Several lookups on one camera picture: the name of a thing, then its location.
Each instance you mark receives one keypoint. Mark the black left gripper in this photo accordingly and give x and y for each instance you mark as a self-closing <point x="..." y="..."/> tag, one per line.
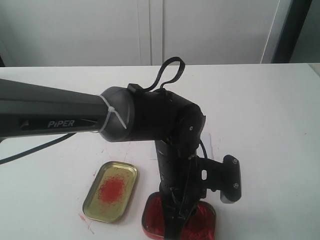
<point x="180" y="186"/>

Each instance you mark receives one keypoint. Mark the white cabinet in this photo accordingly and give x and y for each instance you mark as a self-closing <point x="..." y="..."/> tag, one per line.
<point x="49" y="33"/>

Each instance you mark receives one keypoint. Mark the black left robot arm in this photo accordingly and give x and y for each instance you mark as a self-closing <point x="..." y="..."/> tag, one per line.
<point x="32" y="110"/>

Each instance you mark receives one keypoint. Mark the dark vertical post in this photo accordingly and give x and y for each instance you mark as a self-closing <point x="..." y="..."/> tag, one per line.
<point x="290" y="32"/>

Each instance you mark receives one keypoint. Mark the white paper sheet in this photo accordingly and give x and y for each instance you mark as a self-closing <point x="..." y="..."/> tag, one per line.
<point x="206" y="138"/>

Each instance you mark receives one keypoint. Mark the red ink paste tin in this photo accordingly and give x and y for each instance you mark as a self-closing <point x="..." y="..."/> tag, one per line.
<point x="200" y="226"/>

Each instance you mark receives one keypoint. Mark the white zip tie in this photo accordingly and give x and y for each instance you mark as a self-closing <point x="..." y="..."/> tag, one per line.
<point x="111" y="110"/>

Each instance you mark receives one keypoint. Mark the gold metal tin lid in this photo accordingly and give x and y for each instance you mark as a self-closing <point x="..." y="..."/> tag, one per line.
<point x="110" y="192"/>

